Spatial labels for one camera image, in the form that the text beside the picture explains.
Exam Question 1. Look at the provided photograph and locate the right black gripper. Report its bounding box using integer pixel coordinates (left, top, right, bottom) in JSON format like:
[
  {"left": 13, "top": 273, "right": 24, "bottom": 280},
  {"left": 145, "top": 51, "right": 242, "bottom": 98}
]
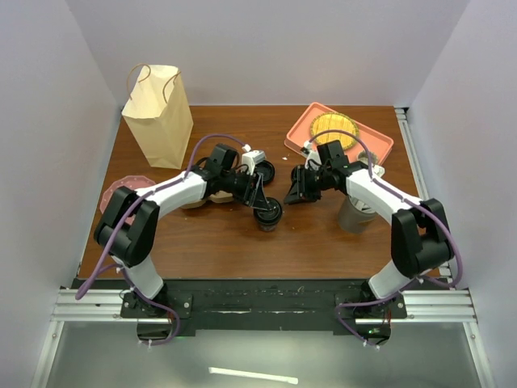
[{"left": 284, "top": 165, "right": 330, "bottom": 206}]

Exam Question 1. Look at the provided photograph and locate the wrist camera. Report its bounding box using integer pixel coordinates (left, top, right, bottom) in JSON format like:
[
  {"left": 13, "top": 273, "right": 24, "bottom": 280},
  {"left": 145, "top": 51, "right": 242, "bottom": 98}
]
[
  {"left": 301, "top": 141, "right": 322, "bottom": 171},
  {"left": 241, "top": 150, "right": 266, "bottom": 175}
]

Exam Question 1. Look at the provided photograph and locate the grey cup of stirrers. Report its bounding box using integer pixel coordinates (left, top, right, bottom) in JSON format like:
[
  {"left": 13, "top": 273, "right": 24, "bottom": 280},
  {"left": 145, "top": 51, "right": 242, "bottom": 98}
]
[{"left": 337, "top": 190, "right": 377, "bottom": 234}]

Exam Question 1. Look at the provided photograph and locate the brown paper bag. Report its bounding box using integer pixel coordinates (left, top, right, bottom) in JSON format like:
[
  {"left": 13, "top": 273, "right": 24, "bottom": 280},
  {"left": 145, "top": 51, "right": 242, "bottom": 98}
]
[{"left": 122, "top": 63, "right": 193, "bottom": 170}]

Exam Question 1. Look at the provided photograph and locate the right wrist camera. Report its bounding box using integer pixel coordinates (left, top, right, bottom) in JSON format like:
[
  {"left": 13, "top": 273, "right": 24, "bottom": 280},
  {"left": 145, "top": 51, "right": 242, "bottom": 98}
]
[{"left": 301, "top": 141, "right": 322, "bottom": 171}]

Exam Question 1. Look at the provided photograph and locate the cardboard cup carrier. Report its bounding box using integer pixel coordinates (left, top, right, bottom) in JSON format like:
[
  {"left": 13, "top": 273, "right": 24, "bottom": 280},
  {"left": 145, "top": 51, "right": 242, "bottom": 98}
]
[{"left": 181, "top": 191, "right": 234, "bottom": 209}]

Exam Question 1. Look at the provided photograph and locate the purple cable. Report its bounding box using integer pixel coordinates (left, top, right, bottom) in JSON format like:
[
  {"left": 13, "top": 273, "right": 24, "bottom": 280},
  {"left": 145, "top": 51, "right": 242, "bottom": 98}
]
[
  {"left": 74, "top": 134, "right": 250, "bottom": 348},
  {"left": 306, "top": 129, "right": 464, "bottom": 348}
]

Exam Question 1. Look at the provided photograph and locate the yellow woven coaster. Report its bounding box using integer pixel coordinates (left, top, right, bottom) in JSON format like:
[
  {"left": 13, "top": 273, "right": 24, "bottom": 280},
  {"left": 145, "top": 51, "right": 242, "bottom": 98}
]
[{"left": 309, "top": 112, "right": 359, "bottom": 150}]

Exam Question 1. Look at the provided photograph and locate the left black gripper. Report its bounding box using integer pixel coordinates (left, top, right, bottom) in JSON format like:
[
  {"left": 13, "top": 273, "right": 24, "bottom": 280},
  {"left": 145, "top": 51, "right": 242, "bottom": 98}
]
[{"left": 221, "top": 171, "right": 267, "bottom": 213}]

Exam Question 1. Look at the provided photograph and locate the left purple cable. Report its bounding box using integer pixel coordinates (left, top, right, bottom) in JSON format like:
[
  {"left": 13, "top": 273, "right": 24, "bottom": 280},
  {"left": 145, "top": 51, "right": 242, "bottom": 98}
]
[{"left": 74, "top": 134, "right": 250, "bottom": 348}]

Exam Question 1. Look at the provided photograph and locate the black cup lid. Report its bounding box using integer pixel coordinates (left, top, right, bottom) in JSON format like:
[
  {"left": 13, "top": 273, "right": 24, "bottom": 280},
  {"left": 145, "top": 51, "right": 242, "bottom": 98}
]
[
  {"left": 253, "top": 197, "right": 283, "bottom": 221},
  {"left": 254, "top": 160, "right": 275, "bottom": 186}
]

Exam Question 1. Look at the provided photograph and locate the white strip on floor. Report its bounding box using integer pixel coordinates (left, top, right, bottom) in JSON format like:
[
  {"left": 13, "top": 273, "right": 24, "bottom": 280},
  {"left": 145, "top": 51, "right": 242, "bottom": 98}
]
[{"left": 208, "top": 367, "right": 299, "bottom": 385}]

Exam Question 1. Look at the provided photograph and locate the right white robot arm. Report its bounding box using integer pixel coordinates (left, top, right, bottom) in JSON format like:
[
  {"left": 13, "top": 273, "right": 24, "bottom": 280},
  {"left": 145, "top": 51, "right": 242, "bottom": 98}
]
[{"left": 284, "top": 141, "right": 454, "bottom": 318}]

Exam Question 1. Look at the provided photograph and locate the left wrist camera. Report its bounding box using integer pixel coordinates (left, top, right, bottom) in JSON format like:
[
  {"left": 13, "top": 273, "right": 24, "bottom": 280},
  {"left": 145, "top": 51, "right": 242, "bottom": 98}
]
[{"left": 241, "top": 150, "right": 266, "bottom": 175}]

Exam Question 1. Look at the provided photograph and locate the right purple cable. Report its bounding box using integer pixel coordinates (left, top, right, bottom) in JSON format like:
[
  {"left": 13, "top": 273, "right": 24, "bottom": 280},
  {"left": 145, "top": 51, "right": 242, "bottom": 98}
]
[{"left": 306, "top": 129, "right": 464, "bottom": 348}]

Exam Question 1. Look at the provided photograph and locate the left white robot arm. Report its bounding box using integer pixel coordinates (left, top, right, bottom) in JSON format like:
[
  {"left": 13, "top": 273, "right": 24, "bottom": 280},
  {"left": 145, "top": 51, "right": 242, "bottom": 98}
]
[{"left": 94, "top": 144, "right": 283, "bottom": 317}]

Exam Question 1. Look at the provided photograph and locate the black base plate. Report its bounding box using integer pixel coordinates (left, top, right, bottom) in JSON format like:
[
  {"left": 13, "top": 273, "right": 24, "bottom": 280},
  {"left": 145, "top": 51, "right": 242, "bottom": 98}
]
[{"left": 59, "top": 280, "right": 439, "bottom": 343}]

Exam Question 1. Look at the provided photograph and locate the pink speckled plate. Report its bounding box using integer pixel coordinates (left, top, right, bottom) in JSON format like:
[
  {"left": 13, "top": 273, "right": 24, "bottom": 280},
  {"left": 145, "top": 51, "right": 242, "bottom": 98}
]
[{"left": 99, "top": 174, "right": 157, "bottom": 227}]

